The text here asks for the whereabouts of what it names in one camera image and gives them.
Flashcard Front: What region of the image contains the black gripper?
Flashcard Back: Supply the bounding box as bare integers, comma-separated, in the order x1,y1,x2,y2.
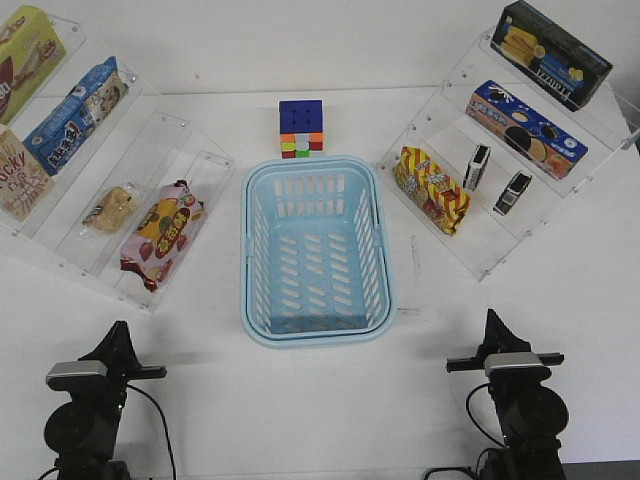
78,320,167,400
445,308,564,384

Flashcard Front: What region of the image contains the bread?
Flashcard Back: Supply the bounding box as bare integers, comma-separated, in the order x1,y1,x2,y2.
82,185,139,234

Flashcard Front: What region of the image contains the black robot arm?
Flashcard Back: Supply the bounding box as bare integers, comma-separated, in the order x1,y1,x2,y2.
446,309,569,479
44,320,167,479

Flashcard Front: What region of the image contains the black white tissue pack upright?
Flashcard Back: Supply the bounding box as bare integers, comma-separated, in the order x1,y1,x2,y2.
463,144,491,191

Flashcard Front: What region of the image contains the light blue plastic basket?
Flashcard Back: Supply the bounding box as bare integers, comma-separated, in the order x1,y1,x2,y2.
240,155,397,348

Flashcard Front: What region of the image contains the pink fruit snack bag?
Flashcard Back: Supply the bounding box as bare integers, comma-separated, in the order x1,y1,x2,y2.
120,180,206,292

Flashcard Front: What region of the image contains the red yellow striped snack bag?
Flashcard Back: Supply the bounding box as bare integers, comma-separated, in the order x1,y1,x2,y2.
393,146,471,236

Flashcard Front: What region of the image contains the left clear acrylic shelf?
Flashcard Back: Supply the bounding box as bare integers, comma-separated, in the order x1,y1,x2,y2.
1,16,235,311

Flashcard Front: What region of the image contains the clear acrylic shelf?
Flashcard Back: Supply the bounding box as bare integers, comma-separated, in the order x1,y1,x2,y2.
1,16,235,311
377,31,639,279

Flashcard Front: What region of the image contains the right clear acrylic shelf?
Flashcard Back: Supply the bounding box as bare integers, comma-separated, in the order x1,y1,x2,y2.
377,31,639,279

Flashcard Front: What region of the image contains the beige Pocky box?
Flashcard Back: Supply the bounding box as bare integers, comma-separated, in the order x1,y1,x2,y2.
1,125,55,221

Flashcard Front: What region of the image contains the blue sandwich cookie box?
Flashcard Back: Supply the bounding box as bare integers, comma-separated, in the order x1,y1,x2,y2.
466,80,588,180

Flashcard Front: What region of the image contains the blue cookie package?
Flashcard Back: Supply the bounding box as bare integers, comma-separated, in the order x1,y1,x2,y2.
23,56,129,176

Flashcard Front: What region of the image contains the black and yellow cracker box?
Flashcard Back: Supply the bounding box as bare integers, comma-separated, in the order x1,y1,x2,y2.
491,1,613,112

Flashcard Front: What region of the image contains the multicolour puzzle cube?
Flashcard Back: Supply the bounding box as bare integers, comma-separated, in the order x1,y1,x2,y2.
279,99,324,159

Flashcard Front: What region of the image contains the yellow-green biscuit box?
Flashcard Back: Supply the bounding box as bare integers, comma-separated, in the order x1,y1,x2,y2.
1,5,67,125

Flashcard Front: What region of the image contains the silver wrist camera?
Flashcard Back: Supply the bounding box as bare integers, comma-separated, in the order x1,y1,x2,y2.
484,352,543,378
46,360,108,389

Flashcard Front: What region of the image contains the left black cable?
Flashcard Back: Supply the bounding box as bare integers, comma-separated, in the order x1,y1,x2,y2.
127,384,179,480

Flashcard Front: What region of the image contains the black cable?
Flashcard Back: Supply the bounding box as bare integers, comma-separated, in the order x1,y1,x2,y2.
423,383,506,480
127,384,179,480

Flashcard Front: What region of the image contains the right black cable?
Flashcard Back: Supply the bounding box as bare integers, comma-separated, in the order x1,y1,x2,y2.
423,383,506,480

